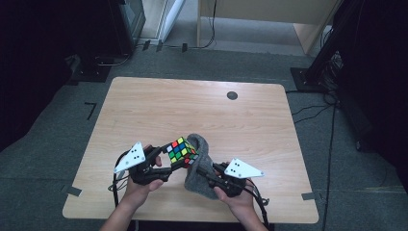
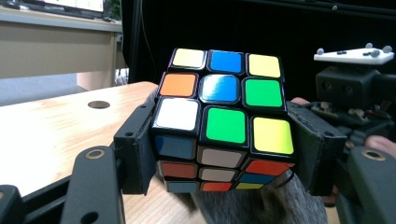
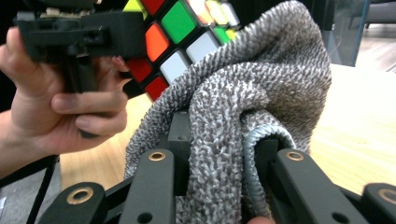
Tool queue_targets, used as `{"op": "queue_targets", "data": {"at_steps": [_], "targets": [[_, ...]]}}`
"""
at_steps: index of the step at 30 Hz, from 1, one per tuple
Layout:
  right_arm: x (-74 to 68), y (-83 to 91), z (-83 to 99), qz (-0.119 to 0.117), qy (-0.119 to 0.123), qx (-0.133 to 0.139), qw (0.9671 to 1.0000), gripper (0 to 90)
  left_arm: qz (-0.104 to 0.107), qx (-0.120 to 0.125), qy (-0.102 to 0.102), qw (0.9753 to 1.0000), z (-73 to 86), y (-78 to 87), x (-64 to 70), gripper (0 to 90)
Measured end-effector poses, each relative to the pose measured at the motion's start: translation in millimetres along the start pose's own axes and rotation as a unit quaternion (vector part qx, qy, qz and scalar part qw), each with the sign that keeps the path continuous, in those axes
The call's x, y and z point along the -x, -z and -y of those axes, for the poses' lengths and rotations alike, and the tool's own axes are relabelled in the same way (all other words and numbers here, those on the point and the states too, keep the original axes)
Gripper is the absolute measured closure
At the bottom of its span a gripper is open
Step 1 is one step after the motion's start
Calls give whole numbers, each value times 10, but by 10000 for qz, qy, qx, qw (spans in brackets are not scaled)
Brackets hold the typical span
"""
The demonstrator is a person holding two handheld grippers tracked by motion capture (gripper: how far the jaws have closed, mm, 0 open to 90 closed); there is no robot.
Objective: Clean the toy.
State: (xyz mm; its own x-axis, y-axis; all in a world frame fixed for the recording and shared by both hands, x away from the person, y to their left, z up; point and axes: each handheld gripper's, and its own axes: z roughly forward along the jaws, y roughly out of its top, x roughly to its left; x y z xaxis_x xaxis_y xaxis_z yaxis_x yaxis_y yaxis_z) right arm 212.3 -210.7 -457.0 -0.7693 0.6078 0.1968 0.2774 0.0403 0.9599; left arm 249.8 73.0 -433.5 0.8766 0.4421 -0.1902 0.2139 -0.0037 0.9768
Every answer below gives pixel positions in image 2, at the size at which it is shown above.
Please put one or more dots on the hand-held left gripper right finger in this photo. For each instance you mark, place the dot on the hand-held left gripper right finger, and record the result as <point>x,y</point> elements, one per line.
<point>314,149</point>

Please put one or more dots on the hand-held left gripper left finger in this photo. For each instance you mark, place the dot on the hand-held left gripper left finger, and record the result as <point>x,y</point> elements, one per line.
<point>137,155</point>

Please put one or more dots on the grey cloth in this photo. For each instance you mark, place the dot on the grey cloth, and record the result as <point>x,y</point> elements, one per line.
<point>258,207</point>

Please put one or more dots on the multicoloured puzzle cube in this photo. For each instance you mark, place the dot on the multicoloured puzzle cube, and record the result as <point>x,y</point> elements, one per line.
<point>224,124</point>

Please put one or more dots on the dark round table grommet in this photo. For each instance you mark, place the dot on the dark round table grommet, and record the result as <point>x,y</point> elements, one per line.
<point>98,104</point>

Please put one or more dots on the black metal stand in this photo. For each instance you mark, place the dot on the black metal stand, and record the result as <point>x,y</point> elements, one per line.
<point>135,40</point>

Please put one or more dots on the light wooden desk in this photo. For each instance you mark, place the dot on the light wooden desk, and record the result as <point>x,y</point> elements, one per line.
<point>56,49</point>

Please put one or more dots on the dark curtain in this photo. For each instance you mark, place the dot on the dark curtain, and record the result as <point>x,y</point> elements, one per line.
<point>218,28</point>

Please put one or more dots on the computer monitor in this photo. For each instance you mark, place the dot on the computer monitor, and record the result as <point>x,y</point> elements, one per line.
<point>74,4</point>

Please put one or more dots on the black metal rail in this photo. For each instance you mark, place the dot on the black metal rail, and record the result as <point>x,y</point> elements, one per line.
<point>311,4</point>

